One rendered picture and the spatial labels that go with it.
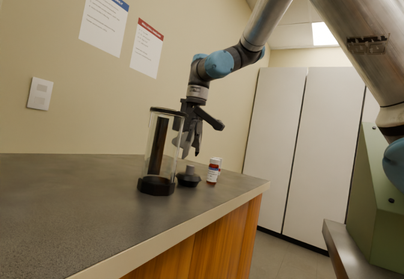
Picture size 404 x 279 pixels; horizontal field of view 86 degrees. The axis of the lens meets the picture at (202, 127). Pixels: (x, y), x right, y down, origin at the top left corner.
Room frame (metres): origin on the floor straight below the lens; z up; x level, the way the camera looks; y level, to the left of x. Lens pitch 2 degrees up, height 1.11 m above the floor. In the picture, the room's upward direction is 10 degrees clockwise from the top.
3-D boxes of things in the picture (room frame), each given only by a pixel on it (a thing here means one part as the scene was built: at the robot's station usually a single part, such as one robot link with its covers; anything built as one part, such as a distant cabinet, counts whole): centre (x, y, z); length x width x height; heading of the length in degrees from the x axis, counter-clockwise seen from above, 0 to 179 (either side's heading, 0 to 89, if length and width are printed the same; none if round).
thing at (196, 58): (0.74, 0.03, 1.33); 0.09 x 0.08 x 0.11; 25
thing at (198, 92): (0.74, 0.04, 1.25); 0.08 x 0.08 x 0.05
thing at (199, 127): (0.74, 0.04, 1.17); 0.09 x 0.08 x 0.12; 75
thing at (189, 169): (0.73, 0.02, 0.97); 0.09 x 0.09 x 0.07
